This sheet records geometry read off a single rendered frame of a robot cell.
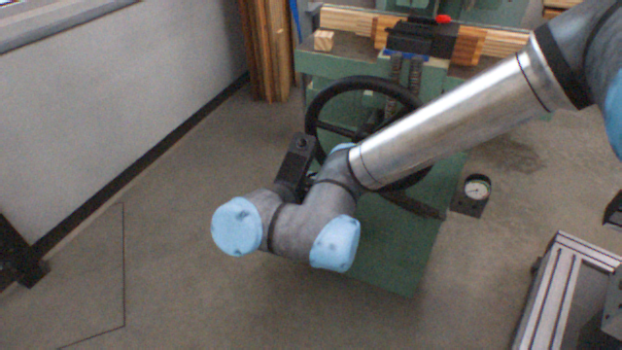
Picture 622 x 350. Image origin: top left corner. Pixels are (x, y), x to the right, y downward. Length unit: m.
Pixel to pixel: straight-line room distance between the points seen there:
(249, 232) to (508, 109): 0.33
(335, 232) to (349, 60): 0.53
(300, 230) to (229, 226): 0.09
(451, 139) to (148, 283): 1.36
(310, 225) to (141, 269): 1.25
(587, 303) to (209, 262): 1.34
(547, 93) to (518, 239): 1.45
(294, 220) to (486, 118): 0.26
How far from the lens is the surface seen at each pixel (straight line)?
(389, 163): 0.49
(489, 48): 1.00
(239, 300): 1.45
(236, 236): 0.48
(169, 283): 1.57
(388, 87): 0.68
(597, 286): 1.54
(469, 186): 0.94
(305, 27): 1.76
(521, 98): 0.43
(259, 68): 2.44
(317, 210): 0.48
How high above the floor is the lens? 1.26
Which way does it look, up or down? 42 degrees down
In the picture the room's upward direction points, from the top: straight up
